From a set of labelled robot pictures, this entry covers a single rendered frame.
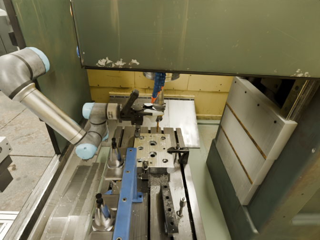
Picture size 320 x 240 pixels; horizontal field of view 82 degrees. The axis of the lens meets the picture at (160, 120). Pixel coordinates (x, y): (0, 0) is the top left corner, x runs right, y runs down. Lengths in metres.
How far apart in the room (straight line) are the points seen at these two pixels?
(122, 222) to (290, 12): 0.63
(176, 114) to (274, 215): 1.23
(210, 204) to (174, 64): 1.11
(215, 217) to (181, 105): 1.10
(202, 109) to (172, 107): 0.38
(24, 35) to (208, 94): 1.59
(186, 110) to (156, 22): 1.56
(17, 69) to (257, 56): 0.75
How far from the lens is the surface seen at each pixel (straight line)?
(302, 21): 0.52
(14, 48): 5.91
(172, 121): 1.82
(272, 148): 0.82
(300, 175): 0.81
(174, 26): 0.42
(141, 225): 0.95
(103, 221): 0.58
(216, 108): 2.15
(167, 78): 0.71
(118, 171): 0.70
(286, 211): 0.98
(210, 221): 1.33
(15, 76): 0.82
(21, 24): 1.14
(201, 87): 1.97
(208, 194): 1.43
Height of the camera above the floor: 1.75
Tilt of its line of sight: 34 degrees down
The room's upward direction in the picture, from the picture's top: 4 degrees clockwise
